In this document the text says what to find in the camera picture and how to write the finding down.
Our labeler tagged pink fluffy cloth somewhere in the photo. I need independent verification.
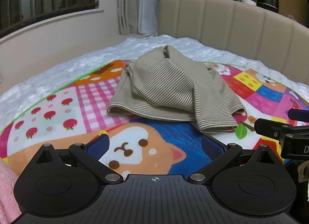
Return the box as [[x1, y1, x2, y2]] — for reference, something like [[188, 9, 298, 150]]
[[0, 159, 21, 224]]

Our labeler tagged window with dark railing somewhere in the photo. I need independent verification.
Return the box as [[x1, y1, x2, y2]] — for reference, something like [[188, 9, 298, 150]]
[[0, 0, 100, 39]]

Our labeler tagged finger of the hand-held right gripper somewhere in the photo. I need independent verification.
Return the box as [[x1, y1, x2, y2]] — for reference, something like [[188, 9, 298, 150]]
[[254, 118, 295, 140], [288, 108, 309, 121]]

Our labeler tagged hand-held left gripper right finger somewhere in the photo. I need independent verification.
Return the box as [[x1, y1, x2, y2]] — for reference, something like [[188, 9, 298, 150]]
[[189, 134, 276, 185]]

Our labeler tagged colourful cartoon printed blanket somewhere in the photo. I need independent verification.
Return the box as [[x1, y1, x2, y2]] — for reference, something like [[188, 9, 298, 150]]
[[0, 58, 309, 181]]

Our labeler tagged beige curtain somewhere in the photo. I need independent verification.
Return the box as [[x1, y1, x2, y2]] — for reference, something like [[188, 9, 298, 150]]
[[116, 0, 145, 36]]

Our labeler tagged beige padded headboard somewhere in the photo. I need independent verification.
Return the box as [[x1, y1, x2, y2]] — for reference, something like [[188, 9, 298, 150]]
[[157, 0, 309, 89]]

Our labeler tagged beige striped shirt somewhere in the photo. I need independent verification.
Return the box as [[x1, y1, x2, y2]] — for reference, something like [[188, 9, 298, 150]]
[[107, 45, 246, 134]]

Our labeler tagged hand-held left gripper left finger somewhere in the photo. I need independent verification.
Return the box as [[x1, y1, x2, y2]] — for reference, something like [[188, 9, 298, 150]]
[[36, 134, 124, 184]]

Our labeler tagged light blue hanging cloth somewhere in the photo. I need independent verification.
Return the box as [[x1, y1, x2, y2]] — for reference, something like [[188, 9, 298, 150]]
[[138, 0, 166, 37]]

